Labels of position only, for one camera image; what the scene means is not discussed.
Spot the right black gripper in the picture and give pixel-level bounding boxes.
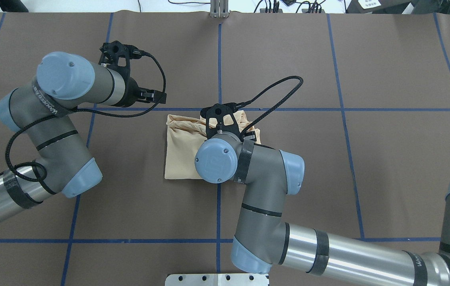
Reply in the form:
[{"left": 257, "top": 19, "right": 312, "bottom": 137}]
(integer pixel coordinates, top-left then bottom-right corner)
[{"left": 242, "top": 130, "right": 257, "bottom": 144}]

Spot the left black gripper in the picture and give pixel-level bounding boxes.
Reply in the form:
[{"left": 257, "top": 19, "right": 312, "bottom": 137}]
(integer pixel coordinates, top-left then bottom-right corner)
[{"left": 120, "top": 77, "right": 159, "bottom": 108}]

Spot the cream long-sleeve graphic shirt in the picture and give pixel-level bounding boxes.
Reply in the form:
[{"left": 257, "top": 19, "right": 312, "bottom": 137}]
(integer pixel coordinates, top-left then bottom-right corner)
[{"left": 164, "top": 110, "right": 262, "bottom": 180}]

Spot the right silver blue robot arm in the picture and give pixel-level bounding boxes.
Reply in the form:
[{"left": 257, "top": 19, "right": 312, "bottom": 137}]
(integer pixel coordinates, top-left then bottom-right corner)
[{"left": 194, "top": 131, "right": 450, "bottom": 286}]

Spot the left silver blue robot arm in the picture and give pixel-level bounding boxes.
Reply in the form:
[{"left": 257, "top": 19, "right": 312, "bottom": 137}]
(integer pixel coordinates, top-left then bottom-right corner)
[{"left": 0, "top": 46, "right": 166, "bottom": 223}]

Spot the brown black box device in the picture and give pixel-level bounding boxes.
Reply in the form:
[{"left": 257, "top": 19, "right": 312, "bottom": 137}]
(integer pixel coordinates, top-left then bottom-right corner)
[{"left": 345, "top": 0, "right": 411, "bottom": 14}]

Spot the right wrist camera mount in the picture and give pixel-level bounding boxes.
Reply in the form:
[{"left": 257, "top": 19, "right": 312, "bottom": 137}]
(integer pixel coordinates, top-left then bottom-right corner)
[{"left": 200, "top": 102, "right": 244, "bottom": 141}]

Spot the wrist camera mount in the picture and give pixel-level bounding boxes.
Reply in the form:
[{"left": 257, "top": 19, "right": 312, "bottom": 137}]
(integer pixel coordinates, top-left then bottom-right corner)
[
  {"left": 98, "top": 41, "right": 149, "bottom": 81},
  {"left": 200, "top": 102, "right": 244, "bottom": 141}
]

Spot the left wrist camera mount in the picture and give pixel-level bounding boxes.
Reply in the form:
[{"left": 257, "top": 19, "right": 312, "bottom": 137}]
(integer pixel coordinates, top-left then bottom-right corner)
[{"left": 98, "top": 41, "right": 149, "bottom": 81}]

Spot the aluminium frame post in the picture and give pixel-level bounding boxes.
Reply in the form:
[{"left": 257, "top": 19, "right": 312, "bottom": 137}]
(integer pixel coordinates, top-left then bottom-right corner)
[{"left": 210, "top": 0, "right": 230, "bottom": 18}]

